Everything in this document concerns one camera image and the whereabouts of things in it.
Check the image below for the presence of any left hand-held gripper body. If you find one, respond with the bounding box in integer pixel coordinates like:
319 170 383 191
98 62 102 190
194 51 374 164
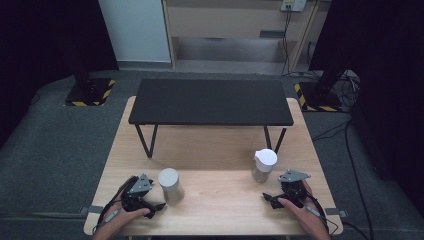
120 172 155 213

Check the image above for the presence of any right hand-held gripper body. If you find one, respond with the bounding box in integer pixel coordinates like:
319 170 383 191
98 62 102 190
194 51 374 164
278 169 312 210

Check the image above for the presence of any glass jar with white spout lid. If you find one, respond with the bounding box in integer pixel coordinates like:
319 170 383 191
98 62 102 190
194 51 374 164
251 148 279 184

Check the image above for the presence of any black shelf with metal legs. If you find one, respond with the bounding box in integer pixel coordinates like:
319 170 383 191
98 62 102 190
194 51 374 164
128 78 295 159

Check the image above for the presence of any person's left hand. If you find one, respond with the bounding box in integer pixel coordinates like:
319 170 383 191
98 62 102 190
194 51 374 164
92 204 152 240

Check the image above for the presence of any person's right hand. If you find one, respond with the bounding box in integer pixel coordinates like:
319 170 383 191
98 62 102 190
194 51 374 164
277 181 331 240

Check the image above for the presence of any black stand with striped base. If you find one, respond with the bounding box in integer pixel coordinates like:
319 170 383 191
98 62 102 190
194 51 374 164
63 49 117 108
293 66 348 113

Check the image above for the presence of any dark curtain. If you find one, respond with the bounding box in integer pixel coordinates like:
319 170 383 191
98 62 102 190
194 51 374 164
308 0 424 218
0 0 120 149

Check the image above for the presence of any white panel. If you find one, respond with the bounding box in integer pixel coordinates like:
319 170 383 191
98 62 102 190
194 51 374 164
98 0 172 64

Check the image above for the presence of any white power strip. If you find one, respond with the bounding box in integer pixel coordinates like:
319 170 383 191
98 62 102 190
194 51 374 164
280 0 307 13

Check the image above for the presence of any left hand-held gripper cable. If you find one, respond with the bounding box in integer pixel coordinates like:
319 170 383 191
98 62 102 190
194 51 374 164
94 175 139 234

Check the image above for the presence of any hand-held gripper cable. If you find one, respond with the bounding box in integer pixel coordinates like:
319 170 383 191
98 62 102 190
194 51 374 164
299 191 339 236
94 175 139 234

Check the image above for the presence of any right hand-held gripper cable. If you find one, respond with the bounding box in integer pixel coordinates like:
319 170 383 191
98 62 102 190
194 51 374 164
299 191 339 236

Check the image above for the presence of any grey table bracket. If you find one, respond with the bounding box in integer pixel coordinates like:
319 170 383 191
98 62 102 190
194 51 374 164
324 207 348 218
79 205 104 215

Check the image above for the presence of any black floor cable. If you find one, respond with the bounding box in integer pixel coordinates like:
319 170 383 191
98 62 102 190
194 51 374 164
311 119 376 240

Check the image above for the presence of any bundle of black cables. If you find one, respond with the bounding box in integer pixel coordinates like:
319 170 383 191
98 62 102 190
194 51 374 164
333 70 362 110

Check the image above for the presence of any black power cable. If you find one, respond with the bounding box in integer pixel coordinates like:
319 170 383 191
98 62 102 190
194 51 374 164
280 8 295 76

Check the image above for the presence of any grey cabinet handle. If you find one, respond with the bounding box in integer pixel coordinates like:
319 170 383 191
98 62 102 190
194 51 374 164
259 30 286 39

